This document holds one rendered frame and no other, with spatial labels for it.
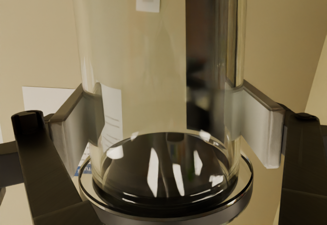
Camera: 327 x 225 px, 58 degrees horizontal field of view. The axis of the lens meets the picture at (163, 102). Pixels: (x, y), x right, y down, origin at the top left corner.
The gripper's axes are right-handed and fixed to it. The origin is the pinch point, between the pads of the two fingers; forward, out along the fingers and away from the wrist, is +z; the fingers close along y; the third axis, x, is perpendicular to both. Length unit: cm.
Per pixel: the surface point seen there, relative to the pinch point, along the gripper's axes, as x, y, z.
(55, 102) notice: -16, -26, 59
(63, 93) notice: -14, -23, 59
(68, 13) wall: 6, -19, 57
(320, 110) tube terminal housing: -8.3, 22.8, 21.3
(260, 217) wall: -60, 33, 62
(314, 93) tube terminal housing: -6.5, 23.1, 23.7
